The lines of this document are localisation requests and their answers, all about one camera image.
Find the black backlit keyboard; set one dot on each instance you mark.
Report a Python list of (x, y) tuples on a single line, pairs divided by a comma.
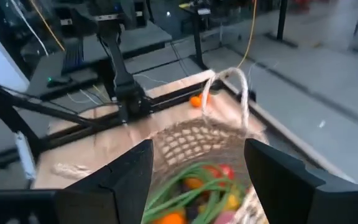
[(73, 57)]

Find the large orange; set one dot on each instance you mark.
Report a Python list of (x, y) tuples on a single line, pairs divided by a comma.
[(171, 219)]

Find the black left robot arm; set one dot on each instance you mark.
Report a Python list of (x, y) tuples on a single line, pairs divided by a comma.
[(123, 77)]

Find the green onion stalks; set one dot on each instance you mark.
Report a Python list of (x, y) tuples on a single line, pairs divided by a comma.
[(179, 199)]

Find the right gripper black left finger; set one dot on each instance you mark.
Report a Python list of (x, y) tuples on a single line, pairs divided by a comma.
[(89, 202)]

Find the small yellow-orange tangerine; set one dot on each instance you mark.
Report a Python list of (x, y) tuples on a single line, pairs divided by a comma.
[(193, 183)]

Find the dark red round fruit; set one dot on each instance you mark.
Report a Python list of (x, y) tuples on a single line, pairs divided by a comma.
[(227, 171)]

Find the yellow lemon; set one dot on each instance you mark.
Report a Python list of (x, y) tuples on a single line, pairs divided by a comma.
[(232, 200)]

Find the purple eggplant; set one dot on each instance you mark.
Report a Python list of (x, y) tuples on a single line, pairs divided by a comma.
[(191, 211)]

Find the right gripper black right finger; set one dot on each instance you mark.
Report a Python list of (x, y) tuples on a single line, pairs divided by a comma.
[(306, 199)]

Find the black RGB computer mouse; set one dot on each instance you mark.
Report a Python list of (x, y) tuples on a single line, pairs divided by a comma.
[(59, 82)]

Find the desk with black T-leg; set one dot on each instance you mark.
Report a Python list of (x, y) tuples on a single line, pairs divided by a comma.
[(197, 40)]

